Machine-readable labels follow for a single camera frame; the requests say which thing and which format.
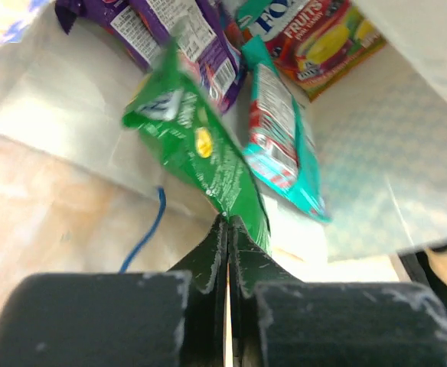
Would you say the fruits candy bag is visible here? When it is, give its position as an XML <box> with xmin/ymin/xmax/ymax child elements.
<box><xmin>235</xmin><ymin>0</ymin><xmax>386</xmax><ymax>100</ymax></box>

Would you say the purple snack bag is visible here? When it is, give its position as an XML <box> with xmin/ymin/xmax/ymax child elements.
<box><xmin>54</xmin><ymin>0</ymin><xmax>247</xmax><ymax>115</ymax></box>

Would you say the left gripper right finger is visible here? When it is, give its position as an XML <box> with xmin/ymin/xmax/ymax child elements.
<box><xmin>227</xmin><ymin>216</ymin><xmax>447</xmax><ymax>366</ymax></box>

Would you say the blue checkered paper bag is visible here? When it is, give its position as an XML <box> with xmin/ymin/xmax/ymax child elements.
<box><xmin>0</xmin><ymin>1</ymin><xmax>447</xmax><ymax>277</ymax></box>

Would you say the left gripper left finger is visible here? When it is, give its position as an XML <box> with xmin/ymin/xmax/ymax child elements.
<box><xmin>0</xmin><ymin>217</ymin><xmax>227</xmax><ymax>366</ymax></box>

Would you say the teal snack bag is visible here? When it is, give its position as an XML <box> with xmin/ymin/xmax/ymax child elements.
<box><xmin>242</xmin><ymin>36</ymin><xmax>331</xmax><ymax>223</ymax></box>

